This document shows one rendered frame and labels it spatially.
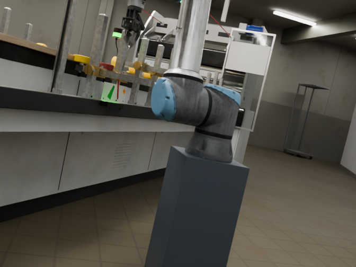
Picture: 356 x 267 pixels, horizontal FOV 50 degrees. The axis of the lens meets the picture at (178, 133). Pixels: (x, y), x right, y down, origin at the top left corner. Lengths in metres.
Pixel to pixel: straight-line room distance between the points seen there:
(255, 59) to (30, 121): 3.27
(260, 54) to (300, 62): 7.10
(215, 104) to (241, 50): 3.24
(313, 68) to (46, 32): 7.35
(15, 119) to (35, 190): 0.65
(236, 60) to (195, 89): 3.26
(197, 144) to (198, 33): 0.41
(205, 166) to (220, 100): 0.25
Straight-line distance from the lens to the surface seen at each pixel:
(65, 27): 1.81
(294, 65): 11.55
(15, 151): 2.02
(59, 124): 1.89
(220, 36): 5.04
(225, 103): 1.43
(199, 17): 1.43
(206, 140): 1.43
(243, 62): 4.59
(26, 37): 3.22
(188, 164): 1.37
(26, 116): 1.72
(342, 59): 12.43
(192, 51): 1.39
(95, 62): 2.00
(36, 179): 2.20
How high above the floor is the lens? 0.79
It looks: 5 degrees down
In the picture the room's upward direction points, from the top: 13 degrees clockwise
